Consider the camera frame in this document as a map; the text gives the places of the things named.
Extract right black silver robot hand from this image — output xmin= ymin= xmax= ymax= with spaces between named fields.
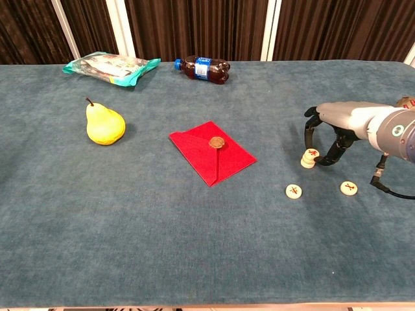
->
xmin=303 ymin=100 xmax=401 ymax=167

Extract gold red snack package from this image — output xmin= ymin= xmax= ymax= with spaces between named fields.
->
xmin=394 ymin=96 xmax=415 ymax=110

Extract small cola bottle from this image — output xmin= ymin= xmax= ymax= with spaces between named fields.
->
xmin=174 ymin=55 xmax=231 ymax=86

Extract red envelope with gold seal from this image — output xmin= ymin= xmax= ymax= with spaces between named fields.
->
xmin=168 ymin=121 xmax=258 ymax=188

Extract black pleated curtain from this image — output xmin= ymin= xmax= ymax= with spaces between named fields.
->
xmin=0 ymin=0 xmax=415 ymax=65

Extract teal snack bag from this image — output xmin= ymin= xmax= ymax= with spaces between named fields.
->
xmin=62 ymin=51 xmax=162 ymax=87

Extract teal table cloth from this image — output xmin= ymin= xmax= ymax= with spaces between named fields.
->
xmin=0 ymin=60 xmax=415 ymax=308

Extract yellow pear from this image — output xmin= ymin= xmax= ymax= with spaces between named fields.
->
xmin=85 ymin=97 xmax=126 ymax=146

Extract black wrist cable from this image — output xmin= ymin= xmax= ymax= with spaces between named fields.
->
xmin=370 ymin=154 xmax=415 ymax=198

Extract wide white frame post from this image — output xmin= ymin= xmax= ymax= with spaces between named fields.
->
xmin=105 ymin=0 xmax=136 ymax=58
xmin=403 ymin=41 xmax=415 ymax=68
xmin=260 ymin=0 xmax=282 ymax=62

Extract thin white frame post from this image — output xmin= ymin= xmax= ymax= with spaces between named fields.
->
xmin=51 ymin=0 xmax=82 ymax=61

